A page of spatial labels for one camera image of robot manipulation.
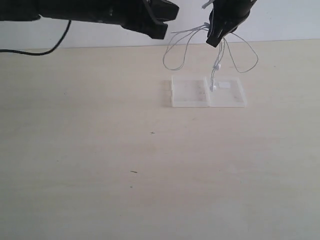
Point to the clear open plastic case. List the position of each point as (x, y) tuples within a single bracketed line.
[(196, 92)]

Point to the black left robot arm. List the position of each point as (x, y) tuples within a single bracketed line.
[(23, 11)]

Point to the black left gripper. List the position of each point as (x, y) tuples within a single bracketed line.
[(131, 15)]

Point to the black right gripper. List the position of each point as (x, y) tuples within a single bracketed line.
[(227, 16)]

